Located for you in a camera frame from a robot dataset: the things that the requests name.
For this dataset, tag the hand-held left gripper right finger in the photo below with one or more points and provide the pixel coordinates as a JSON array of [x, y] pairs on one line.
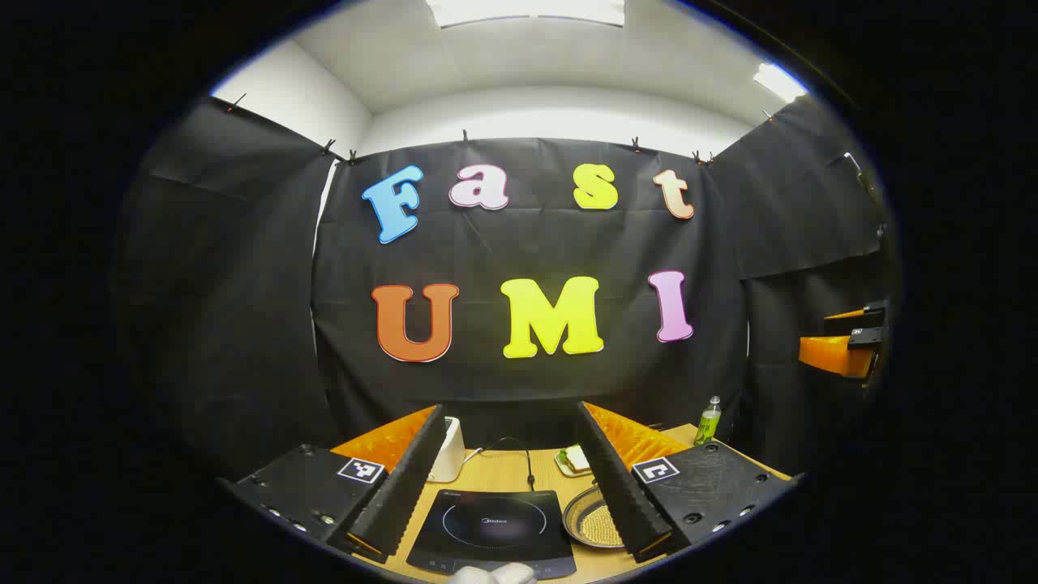
[[616, 487]]

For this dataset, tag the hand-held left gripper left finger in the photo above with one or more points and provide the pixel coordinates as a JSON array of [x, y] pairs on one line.
[[405, 478]]

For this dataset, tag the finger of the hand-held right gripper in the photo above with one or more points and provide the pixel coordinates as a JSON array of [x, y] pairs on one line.
[[874, 308], [835, 355]]

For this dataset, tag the stainless steel pot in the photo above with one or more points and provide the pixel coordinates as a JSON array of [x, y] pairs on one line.
[[577, 519]]

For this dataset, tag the black induction cooktop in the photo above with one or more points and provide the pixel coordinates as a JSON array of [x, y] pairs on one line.
[[503, 543]]

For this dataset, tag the pile of soybeans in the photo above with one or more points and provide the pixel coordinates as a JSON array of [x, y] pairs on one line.
[[602, 529]]

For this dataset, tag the white bread sandwich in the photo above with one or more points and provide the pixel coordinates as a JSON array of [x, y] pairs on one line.
[[577, 459]]

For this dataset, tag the white toaster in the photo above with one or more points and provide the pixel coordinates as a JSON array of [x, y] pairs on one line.
[[450, 454]]

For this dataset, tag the pale green sandwich plate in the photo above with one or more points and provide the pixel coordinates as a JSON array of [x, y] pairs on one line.
[[559, 464]]

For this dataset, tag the green label drink bottle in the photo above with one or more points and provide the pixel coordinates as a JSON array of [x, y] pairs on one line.
[[707, 426]]

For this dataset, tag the small ceiling light panel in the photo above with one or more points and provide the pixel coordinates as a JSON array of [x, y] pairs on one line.
[[777, 81]]

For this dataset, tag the large ceiling light panel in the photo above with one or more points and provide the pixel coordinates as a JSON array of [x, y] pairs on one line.
[[527, 10]]

